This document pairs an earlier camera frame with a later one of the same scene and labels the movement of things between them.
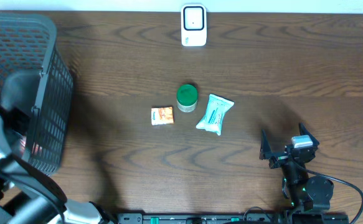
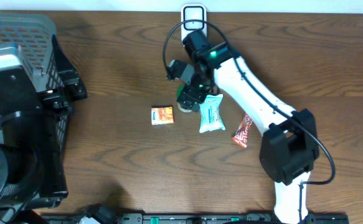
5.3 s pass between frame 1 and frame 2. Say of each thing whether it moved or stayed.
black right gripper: moved
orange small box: stayed
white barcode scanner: stayed
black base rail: stayed
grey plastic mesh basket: stayed
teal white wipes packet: moved
